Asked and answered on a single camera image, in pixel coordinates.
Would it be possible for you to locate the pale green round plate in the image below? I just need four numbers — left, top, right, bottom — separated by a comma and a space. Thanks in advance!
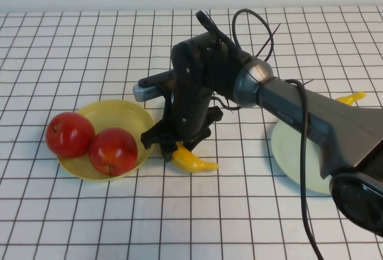
270, 118, 333, 195

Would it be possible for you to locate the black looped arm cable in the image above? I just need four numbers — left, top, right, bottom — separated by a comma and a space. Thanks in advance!
195, 10, 243, 56

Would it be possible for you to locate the white grid-pattern tablecloth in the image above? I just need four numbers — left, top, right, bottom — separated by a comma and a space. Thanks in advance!
0, 5, 383, 260

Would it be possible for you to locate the yellow round plate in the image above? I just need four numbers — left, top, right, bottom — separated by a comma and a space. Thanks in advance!
56, 99, 157, 183

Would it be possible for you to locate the black zip tie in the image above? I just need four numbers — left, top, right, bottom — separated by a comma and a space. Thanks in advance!
254, 23, 282, 59

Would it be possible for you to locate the yellow banana green tip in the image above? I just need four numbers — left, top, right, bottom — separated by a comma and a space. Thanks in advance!
171, 142, 220, 174

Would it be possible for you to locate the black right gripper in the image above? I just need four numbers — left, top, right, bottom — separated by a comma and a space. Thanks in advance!
140, 88, 224, 163

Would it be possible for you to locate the red apple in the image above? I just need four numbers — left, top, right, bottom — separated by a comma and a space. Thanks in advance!
45, 112, 96, 159
87, 127, 139, 178

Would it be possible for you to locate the yellow banana long stem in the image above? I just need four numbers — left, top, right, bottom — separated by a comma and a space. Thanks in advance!
336, 91, 367, 106

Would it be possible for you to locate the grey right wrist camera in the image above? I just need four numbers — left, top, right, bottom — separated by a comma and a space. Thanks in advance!
132, 71, 177, 102

